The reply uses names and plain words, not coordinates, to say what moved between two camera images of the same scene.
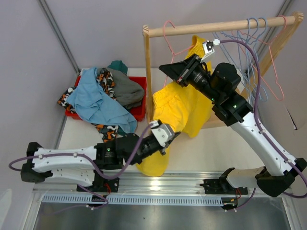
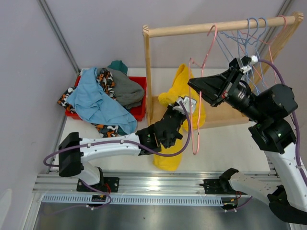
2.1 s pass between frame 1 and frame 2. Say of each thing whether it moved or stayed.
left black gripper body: moved
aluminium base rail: stayed
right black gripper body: moved
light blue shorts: stayed
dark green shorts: stayed
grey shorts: stayed
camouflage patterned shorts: stayed
